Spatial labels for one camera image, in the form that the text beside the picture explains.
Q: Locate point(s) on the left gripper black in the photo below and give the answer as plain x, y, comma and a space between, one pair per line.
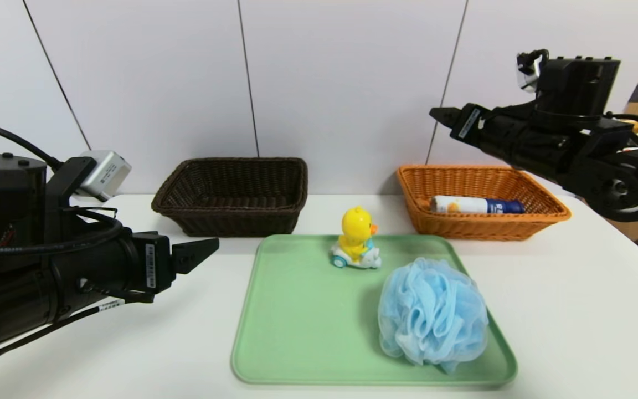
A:
152, 266

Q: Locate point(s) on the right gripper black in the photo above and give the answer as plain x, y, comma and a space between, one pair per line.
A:
469, 122

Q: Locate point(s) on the white bottle with blue cap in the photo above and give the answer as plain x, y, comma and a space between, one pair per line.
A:
463, 205

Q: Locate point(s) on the yellow duck scooter toy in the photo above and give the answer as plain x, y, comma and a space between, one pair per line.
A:
355, 227

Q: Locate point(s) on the blue mesh bath loofah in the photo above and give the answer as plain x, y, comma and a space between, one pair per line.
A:
432, 313

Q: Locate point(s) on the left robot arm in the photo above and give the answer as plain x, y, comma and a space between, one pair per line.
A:
20, 299

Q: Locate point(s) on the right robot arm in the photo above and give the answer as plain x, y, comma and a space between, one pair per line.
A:
601, 166

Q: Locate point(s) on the dark brown wicker basket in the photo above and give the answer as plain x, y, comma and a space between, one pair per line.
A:
230, 188

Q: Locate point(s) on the orange wicker basket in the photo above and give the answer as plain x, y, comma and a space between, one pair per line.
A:
474, 227

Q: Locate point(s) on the green plastic tray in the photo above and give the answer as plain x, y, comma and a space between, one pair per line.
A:
297, 321

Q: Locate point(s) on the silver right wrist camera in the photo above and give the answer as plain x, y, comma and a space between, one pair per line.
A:
526, 75

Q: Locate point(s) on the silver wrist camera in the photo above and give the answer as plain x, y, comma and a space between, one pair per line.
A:
526, 75
106, 172

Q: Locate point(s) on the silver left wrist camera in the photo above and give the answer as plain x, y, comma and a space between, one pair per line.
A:
106, 172

